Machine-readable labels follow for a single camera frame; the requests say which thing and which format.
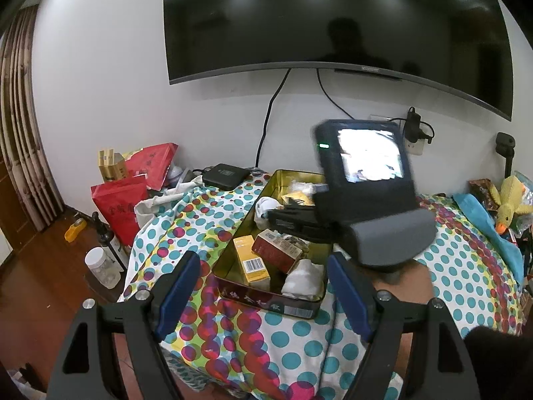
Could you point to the black wall television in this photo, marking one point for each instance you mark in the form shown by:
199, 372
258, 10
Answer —
291, 16

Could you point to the yellow plastic toy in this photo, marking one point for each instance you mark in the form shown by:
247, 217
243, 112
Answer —
75, 230

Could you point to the red carton bag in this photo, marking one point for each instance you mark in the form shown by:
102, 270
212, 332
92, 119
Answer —
118, 208

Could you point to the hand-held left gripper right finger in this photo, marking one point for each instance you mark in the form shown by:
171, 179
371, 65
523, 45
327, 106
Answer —
349, 296

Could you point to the person's right forearm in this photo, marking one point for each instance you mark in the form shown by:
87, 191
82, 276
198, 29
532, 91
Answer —
416, 285

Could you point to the red paper gift bag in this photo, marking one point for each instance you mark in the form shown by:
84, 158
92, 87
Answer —
154, 162

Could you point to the yellow box with barcode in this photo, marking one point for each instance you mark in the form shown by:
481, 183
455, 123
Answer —
250, 264

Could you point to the brown striped curtain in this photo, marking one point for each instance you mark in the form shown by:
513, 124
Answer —
25, 125

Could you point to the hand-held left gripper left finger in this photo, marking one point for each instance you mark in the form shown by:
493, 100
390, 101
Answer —
179, 296

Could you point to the black camera stand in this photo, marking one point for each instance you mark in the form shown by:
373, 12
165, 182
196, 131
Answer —
506, 146

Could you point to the dark glass bottle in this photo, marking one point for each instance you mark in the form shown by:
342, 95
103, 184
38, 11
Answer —
110, 241

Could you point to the yellow plush duck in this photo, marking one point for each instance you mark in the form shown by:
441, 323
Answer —
510, 200

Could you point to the teal towel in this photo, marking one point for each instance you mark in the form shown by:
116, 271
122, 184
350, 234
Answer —
487, 225

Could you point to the black power adapter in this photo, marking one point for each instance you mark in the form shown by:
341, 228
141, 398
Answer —
413, 127

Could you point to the gold carton box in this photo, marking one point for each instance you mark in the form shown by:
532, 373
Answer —
110, 166

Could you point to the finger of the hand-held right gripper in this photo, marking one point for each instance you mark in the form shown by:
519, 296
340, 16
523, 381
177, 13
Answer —
302, 206
295, 227

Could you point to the white round bottle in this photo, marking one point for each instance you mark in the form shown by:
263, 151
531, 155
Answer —
177, 173

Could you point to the small red box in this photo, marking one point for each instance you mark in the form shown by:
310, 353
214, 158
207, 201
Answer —
275, 252

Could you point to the clear jar white lid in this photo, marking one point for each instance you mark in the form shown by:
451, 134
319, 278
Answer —
102, 268

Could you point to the polka dot cloth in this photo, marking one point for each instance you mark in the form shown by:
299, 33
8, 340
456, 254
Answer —
291, 341

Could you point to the plastic-wrapped white bundle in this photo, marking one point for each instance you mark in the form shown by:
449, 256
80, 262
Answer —
302, 186

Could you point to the brown snack packet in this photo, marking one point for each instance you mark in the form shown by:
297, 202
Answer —
483, 191

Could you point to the gold metal tin box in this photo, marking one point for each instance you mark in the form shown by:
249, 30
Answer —
266, 304

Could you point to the white wall socket plate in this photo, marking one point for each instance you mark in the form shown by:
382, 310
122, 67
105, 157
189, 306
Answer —
416, 148

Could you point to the yellow packet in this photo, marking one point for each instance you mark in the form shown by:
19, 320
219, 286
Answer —
297, 197

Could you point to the black set-top box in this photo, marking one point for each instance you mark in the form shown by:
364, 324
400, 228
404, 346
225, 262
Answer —
225, 175

